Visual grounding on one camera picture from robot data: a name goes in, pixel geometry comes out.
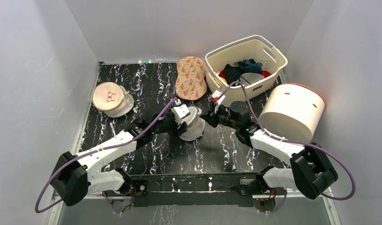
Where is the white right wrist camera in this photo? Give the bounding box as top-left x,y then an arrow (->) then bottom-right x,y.
209,90 -> 225,113

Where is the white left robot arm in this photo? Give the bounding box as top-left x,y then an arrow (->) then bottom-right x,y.
48,105 -> 198,206

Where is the green white marker pen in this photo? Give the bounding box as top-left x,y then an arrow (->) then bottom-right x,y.
138,60 -> 152,64

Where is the clothes pile in basket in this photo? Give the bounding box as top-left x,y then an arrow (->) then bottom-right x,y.
218,59 -> 271,86

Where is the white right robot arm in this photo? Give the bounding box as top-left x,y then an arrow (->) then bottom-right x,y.
200,101 -> 338,199

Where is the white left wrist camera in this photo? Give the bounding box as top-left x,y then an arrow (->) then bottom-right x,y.
171,104 -> 191,125

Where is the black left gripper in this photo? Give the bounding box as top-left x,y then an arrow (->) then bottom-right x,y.
152,107 -> 187,139

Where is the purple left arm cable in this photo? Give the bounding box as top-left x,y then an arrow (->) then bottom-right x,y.
34,97 -> 179,214

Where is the cream perforated laundry basket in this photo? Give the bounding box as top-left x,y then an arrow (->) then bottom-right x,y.
205,35 -> 289,108

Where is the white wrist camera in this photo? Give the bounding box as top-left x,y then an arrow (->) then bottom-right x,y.
171,104 -> 191,125
209,90 -> 225,113

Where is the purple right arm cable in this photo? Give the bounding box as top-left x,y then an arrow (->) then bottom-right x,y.
215,80 -> 356,201

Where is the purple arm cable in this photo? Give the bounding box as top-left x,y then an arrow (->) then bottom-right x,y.
215,80 -> 356,201
34,97 -> 179,214

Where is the floral padded laundry bag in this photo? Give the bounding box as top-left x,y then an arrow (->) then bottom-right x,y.
175,56 -> 207,101

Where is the white cylindrical drum container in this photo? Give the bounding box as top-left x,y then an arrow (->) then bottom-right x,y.
258,82 -> 325,143

